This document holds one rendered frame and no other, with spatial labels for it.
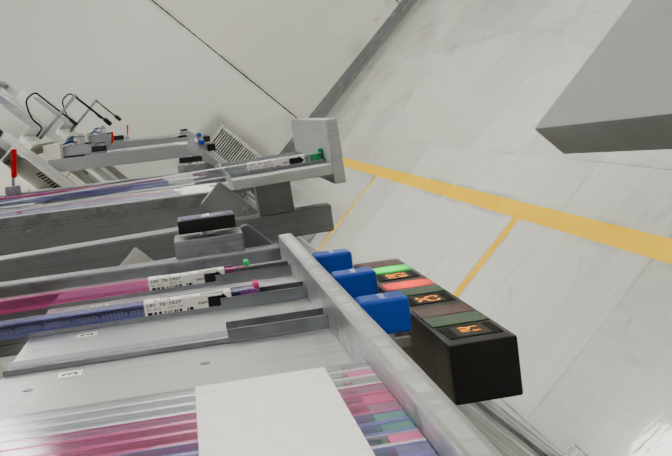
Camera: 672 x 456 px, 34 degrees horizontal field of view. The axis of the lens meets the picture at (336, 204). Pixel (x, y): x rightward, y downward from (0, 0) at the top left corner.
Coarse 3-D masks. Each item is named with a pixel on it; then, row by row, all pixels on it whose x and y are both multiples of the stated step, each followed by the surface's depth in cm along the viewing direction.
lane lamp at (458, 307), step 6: (438, 306) 71; (444, 306) 71; (450, 306) 71; (456, 306) 70; (462, 306) 70; (468, 306) 70; (414, 312) 70; (420, 312) 70; (426, 312) 70; (432, 312) 70; (438, 312) 69; (444, 312) 69; (450, 312) 69; (456, 312) 69; (420, 318) 69
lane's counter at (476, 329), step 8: (448, 328) 65; (456, 328) 64; (464, 328) 64; (472, 328) 64; (480, 328) 64; (488, 328) 63; (496, 328) 63; (448, 336) 62; (456, 336) 62; (464, 336) 62
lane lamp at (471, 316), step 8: (464, 312) 68; (472, 312) 68; (424, 320) 67; (432, 320) 67; (440, 320) 67; (448, 320) 67; (456, 320) 66; (464, 320) 66; (472, 320) 66; (480, 320) 66
